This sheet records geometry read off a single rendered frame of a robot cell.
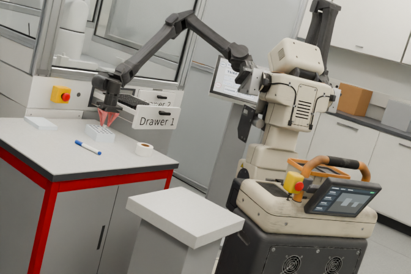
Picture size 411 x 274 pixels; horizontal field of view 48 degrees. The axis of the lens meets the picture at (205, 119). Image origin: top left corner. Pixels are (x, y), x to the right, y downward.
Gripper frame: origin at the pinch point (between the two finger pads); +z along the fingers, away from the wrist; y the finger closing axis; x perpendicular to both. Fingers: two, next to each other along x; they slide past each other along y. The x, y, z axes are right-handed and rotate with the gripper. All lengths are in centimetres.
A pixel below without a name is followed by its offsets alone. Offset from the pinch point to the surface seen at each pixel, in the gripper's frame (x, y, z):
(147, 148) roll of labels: 24.2, -8.6, 1.7
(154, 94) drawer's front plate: -37, -45, -10
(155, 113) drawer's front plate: 1.5, -23.2, -8.2
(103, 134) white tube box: 8.4, 4.3, 2.4
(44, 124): -4.9, 24.6, 4.1
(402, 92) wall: -83, -382, -48
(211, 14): -148, -153, -68
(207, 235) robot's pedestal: 87, 5, 7
